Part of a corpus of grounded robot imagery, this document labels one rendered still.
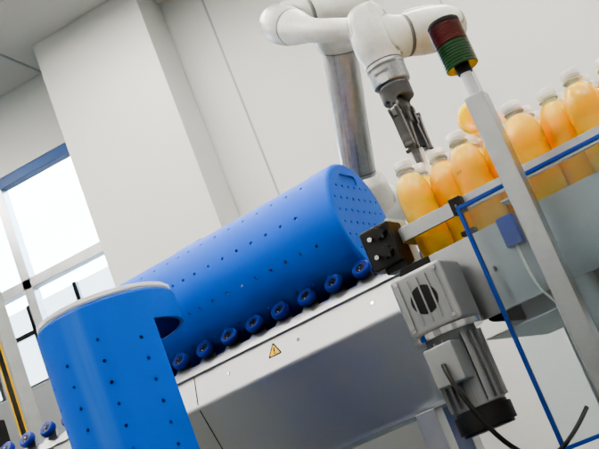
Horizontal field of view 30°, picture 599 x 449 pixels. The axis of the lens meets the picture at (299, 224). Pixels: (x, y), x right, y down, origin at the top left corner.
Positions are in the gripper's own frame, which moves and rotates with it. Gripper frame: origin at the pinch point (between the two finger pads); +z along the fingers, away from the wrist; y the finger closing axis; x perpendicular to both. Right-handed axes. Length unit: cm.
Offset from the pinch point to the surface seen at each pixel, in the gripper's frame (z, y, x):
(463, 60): -3.0, 39.3, 28.4
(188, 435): 42, 60, -42
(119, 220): -112, -213, -239
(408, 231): 16.9, 21.9, -1.3
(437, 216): 16.9, 21.7, 5.5
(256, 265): 6.7, 16.2, -41.1
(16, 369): -12, -27, -159
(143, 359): 26, 63, -44
